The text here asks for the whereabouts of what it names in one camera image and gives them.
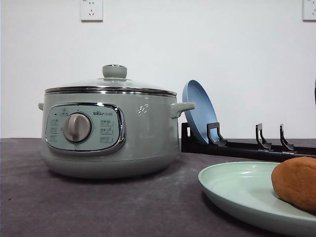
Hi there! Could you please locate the glass pot lid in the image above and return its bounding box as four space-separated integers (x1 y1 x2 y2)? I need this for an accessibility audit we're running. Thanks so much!
44 64 177 96

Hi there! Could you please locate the green plate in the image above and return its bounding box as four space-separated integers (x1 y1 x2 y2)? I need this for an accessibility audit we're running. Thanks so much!
198 162 316 233

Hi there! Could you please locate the brown potato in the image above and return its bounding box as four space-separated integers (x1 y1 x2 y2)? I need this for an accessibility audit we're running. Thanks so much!
272 156 316 211

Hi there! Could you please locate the blue plate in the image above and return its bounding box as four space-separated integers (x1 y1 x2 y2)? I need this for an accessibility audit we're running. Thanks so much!
182 79 219 143

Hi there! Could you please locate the black plate rack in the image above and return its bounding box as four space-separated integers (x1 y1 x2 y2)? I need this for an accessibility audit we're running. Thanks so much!
181 122 316 156

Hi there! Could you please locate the green electric steamer pot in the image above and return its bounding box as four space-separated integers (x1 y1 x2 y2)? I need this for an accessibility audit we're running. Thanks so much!
38 93 195 179

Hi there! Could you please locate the grey table mat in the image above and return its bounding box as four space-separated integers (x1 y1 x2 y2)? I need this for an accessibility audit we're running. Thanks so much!
0 138 316 237

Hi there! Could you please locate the white wall socket left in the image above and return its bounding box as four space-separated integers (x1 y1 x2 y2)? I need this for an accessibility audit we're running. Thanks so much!
79 0 103 23

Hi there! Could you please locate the white wall socket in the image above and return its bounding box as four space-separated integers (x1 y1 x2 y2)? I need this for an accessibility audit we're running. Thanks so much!
300 0 316 24
79 0 103 23

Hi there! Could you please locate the white wall socket right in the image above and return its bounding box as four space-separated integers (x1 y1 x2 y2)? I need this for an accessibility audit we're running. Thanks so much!
300 0 316 24

